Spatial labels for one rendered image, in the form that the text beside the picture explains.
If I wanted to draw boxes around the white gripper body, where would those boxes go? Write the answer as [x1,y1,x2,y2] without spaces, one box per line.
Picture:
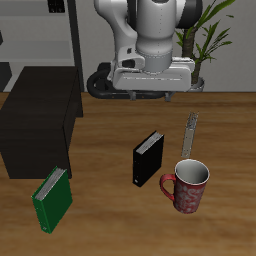
[111,56,196,93]

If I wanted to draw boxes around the grey flat ruler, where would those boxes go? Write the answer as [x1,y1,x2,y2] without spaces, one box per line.
[180,111,200,159]

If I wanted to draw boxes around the black book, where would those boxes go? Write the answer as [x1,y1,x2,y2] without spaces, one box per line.
[132,130,165,188]

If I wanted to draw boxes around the green book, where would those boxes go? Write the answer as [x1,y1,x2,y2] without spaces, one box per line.
[31,165,74,235]

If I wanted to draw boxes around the green pot plant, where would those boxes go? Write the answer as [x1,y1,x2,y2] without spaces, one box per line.
[175,0,237,93]

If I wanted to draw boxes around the red patterned mug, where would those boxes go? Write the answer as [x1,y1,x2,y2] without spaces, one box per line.
[159,158,211,215]

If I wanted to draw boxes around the dark wooden cabinet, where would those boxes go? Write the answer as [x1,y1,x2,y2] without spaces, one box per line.
[0,65,84,180]

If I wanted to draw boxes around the black binders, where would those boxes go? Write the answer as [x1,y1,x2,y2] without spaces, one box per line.
[47,0,66,14]

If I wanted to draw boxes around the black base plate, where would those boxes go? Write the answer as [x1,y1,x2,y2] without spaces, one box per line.
[86,62,168,100]

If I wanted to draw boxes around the white wall shelf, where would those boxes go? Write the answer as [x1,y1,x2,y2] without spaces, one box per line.
[0,0,84,93]

